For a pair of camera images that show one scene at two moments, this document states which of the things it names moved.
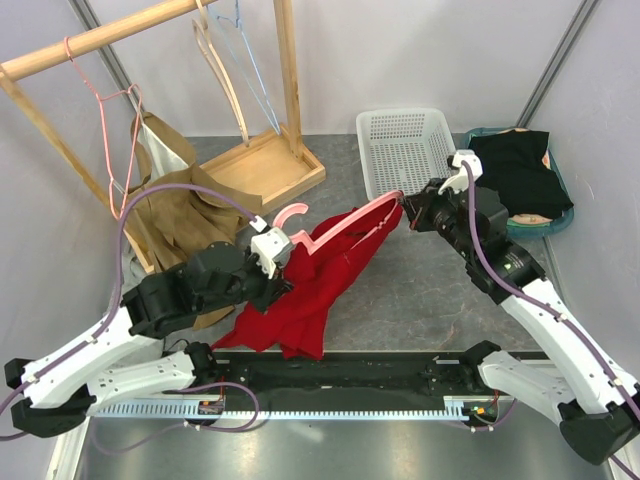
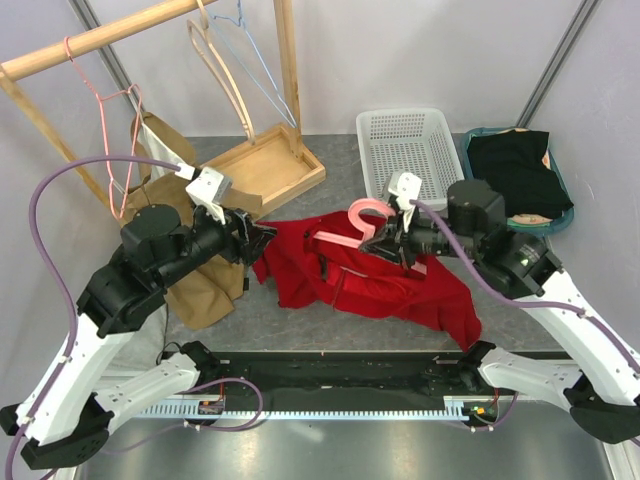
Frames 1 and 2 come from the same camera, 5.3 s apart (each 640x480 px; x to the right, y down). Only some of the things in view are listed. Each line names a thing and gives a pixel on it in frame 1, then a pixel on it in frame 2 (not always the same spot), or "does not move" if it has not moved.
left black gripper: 274,288 → 247,247
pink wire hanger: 70,57 does not move
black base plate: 384,373 does not move
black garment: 513,163 does not move
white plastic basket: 401,150 does not move
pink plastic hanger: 317,245 → 354,211
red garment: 297,321 → 316,261
